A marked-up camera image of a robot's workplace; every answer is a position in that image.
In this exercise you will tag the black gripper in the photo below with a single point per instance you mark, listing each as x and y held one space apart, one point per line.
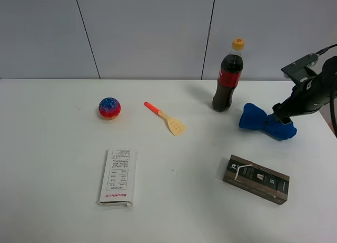
306 98

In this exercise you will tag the blue towel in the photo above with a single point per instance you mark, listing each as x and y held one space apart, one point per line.
255 119

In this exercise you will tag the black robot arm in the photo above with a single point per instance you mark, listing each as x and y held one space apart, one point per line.
329 66

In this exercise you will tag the cola bottle yellow cap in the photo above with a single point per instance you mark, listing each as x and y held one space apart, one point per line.
229 75

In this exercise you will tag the dark brown carton box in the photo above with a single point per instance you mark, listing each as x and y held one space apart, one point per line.
256 179

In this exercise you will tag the red blue toy donut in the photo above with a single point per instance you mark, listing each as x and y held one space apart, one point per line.
109 108

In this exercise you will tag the white printed carton box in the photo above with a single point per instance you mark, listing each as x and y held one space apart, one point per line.
118 181

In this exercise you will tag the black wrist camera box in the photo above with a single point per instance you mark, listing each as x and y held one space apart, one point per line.
300 70

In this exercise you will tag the wooden spatula orange handle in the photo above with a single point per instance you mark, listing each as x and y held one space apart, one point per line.
175 126

